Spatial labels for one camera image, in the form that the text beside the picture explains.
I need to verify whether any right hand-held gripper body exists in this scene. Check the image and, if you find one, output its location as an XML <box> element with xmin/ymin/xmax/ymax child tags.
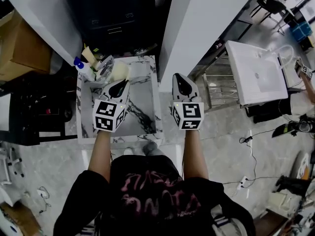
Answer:
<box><xmin>171</xmin><ymin>73</ymin><xmax>205</xmax><ymax>131</ymax></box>

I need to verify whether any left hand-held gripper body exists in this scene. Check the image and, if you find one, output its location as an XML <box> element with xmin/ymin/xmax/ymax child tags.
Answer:
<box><xmin>93</xmin><ymin>79</ymin><xmax>131</xmax><ymax>133</ymax></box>

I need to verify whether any person's left forearm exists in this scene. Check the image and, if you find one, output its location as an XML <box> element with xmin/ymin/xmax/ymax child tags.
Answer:
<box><xmin>88</xmin><ymin>129</ymin><xmax>113</xmax><ymax>183</ymax></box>

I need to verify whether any person's right forearm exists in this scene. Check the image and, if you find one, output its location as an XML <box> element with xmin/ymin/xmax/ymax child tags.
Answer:
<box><xmin>183</xmin><ymin>129</ymin><xmax>210</xmax><ymax>182</ymax></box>

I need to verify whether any white marble washbasin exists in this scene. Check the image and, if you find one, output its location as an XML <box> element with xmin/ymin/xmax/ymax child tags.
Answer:
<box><xmin>75</xmin><ymin>55</ymin><xmax>163</xmax><ymax>146</ymax></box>

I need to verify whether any chrome faucet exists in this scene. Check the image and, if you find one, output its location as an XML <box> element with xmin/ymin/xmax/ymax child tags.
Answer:
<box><xmin>96</xmin><ymin>55</ymin><xmax>116</xmax><ymax>76</ymax></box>

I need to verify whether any steel sink stand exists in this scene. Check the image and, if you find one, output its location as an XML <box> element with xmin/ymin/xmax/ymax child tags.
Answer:
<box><xmin>201</xmin><ymin>50</ymin><xmax>241</xmax><ymax>111</ymax></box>

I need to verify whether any white bottle blue cap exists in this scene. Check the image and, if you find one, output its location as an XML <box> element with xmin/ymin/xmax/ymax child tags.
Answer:
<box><xmin>73</xmin><ymin>56</ymin><xmax>97</xmax><ymax>82</ymax></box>

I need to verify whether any cream tube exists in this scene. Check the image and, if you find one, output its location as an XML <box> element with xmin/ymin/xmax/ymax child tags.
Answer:
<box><xmin>81</xmin><ymin>46</ymin><xmax>102</xmax><ymax>70</ymax></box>

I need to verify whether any person's right shoe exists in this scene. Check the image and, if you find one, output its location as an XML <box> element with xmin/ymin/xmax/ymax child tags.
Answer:
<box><xmin>143</xmin><ymin>141</ymin><xmax>159</xmax><ymax>157</ymax></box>

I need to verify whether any black power adapter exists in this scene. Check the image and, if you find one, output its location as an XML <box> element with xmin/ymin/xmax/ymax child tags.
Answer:
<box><xmin>239</xmin><ymin>135</ymin><xmax>254</xmax><ymax>145</ymax></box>

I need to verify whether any white rectangular sink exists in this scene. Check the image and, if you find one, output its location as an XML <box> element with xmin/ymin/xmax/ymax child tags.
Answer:
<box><xmin>224</xmin><ymin>40</ymin><xmax>289</xmax><ymax>106</ymax></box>

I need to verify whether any black marble table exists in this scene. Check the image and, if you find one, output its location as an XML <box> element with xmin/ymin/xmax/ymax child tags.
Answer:
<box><xmin>0</xmin><ymin>76</ymin><xmax>79</xmax><ymax>146</ymax></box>

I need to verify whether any white power strip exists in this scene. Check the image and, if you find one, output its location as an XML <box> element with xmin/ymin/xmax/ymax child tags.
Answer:
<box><xmin>237</xmin><ymin>176</ymin><xmax>250</xmax><ymax>190</ymax></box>

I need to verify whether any person's black printed shirt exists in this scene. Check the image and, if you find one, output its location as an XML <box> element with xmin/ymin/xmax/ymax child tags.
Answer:
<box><xmin>53</xmin><ymin>154</ymin><xmax>256</xmax><ymax>236</ymax></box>

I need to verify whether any black green object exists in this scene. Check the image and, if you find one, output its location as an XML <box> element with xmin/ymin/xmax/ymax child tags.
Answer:
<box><xmin>271</xmin><ymin>121</ymin><xmax>299</xmax><ymax>139</ymax></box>

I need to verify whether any large cardboard box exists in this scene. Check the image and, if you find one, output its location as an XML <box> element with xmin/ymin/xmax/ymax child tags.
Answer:
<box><xmin>0</xmin><ymin>10</ymin><xmax>53</xmax><ymax>81</ymax></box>

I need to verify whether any white paper sheet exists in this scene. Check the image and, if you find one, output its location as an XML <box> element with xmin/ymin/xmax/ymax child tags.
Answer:
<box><xmin>0</xmin><ymin>93</ymin><xmax>12</xmax><ymax>132</ymax></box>

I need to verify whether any white chair base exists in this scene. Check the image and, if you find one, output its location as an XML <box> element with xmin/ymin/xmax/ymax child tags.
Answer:
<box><xmin>0</xmin><ymin>145</ymin><xmax>26</xmax><ymax>185</ymax></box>

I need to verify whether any black chair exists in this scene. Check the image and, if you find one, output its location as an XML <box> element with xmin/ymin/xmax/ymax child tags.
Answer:
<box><xmin>250</xmin><ymin>0</ymin><xmax>288</xmax><ymax>36</ymax></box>

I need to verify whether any black headset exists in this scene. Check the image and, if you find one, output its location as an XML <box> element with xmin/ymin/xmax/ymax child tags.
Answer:
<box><xmin>298</xmin><ymin>115</ymin><xmax>315</xmax><ymax>135</ymax></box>

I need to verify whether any white printed board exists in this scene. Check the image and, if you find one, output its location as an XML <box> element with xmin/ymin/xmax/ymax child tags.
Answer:
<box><xmin>290</xmin><ymin>149</ymin><xmax>312</xmax><ymax>180</ymax></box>

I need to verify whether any black bag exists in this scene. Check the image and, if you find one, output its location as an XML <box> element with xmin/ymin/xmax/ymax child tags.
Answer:
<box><xmin>275</xmin><ymin>175</ymin><xmax>312</xmax><ymax>194</ymax></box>

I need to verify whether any blue box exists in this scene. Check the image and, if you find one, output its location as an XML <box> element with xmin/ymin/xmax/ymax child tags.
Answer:
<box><xmin>288</xmin><ymin>22</ymin><xmax>314</xmax><ymax>43</ymax></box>

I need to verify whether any flat cardboard box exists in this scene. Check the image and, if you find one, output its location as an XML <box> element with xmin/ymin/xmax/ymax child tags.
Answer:
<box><xmin>0</xmin><ymin>201</ymin><xmax>41</xmax><ymax>236</ymax></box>

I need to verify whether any brown cardboard box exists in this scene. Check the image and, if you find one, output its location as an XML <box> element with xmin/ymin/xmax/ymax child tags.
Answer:
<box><xmin>253</xmin><ymin>208</ymin><xmax>295</xmax><ymax>236</ymax></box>

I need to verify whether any white charger with cable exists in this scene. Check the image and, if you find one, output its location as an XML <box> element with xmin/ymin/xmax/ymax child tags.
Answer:
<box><xmin>36</xmin><ymin>185</ymin><xmax>52</xmax><ymax>214</ymax></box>

